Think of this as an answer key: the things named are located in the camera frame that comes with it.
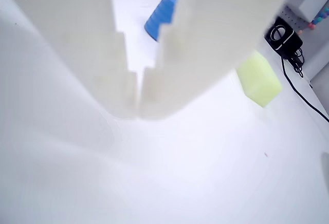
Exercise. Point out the black small speaker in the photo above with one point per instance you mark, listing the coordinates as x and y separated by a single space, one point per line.
282 35

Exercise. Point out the grey perforated panel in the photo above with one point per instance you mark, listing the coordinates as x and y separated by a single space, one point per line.
295 18

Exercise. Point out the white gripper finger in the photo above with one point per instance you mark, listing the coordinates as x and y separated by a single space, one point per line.
64 16
218 28

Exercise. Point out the yellow-green foam block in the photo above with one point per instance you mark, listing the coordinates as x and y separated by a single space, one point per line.
258 78

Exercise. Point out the colourful ball toy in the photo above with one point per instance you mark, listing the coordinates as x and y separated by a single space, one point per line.
317 21

